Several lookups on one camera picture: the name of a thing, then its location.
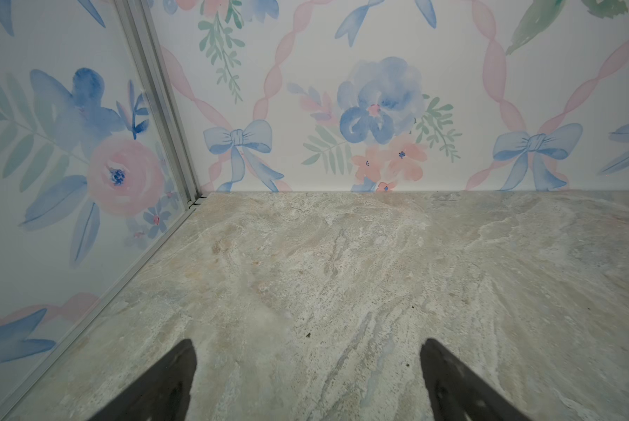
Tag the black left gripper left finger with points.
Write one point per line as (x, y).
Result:
(163, 392)

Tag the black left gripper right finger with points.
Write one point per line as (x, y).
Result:
(458, 393)

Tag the aluminium left corner post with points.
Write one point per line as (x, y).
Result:
(140, 33)

